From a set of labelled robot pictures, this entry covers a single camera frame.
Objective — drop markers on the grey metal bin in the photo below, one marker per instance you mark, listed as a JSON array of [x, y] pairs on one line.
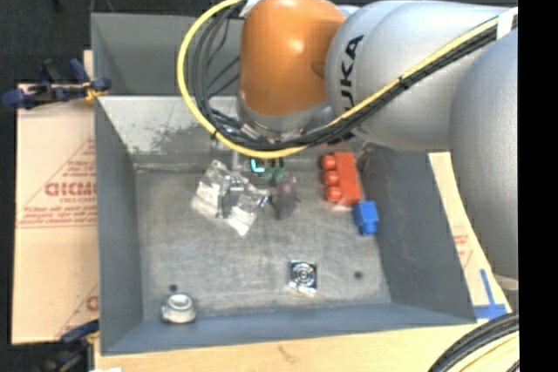
[[244, 265]]

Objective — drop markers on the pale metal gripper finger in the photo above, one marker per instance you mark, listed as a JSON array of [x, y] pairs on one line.
[[228, 201]]

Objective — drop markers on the red toy building block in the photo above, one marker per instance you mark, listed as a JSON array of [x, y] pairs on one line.
[[346, 178]]

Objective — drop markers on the brown cardboard board, red print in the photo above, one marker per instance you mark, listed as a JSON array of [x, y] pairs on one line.
[[52, 231]]

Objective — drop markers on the small silver metal cup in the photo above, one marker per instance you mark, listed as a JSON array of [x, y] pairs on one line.
[[178, 308]]

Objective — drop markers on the clear plastic packet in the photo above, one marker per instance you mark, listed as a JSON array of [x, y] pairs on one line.
[[209, 191]]

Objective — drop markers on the blue toy building block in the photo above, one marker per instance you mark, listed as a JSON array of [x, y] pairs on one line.
[[366, 217]]

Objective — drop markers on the small shiny square metal piece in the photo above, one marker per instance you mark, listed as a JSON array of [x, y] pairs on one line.
[[302, 275]]

